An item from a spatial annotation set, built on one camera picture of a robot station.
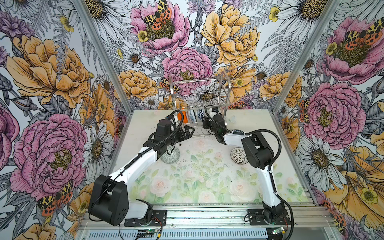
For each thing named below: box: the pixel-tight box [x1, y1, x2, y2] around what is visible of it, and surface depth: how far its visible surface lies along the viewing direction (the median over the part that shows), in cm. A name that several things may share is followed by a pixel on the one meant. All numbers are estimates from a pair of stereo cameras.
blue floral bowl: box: [189, 110, 197, 122], surface depth 104 cm
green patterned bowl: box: [160, 145, 181, 164], surface depth 96 cm
